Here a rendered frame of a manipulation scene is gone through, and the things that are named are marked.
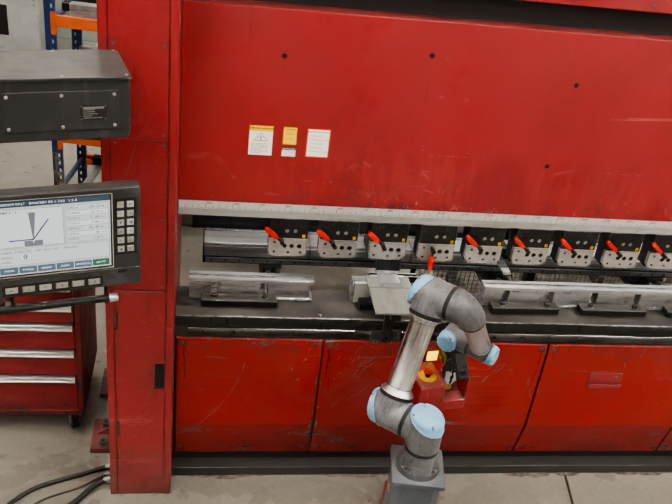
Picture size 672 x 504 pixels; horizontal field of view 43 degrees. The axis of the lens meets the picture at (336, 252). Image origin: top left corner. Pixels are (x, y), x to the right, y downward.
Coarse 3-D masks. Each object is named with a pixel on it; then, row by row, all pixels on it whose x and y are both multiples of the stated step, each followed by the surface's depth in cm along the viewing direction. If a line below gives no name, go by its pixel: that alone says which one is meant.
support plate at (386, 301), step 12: (372, 276) 345; (372, 288) 337; (384, 288) 338; (396, 288) 339; (372, 300) 330; (384, 300) 331; (396, 300) 332; (384, 312) 324; (396, 312) 325; (408, 312) 326
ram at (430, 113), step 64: (192, 0) 279; (192, 64) 289; (256, 64) 291; (320, 64) 294; (384, 64) 297; (448, 64) 300; (512, 64) 303; (576, 64) 306; (640, 64) 309; (192, 128) 301; (320, 128) 307; (384, 128) 310; (448, 128) 313; (512, 128) 316; (576, 128) 319; (640, 128) 322; (192, 192) 314; (256, 192) 317; (320, 192) 320; (384, 192) 323; (448, 192) 327; (512, 192) 330; (576, 192) 334; (640, 192) 338
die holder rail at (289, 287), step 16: (192, 272) 338; (208, 272) 339; (224, 272) 341; (240, 272) 342; (192, 288) 337; (208, 288) 338; (224, 288) 339; (240, 288) 340; (256, 288) 341; (272, 288) 342; (288, 288) 343; (304, 288) 344
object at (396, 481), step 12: (396, 456) 289; (396, 468) 284; (396, 480) 280; (408, 480) 280; (432, 480) 281; (444, 480) 282; (396, 492) 284; (408, 492) 282; (420, 492) 282; (432, 492) 282
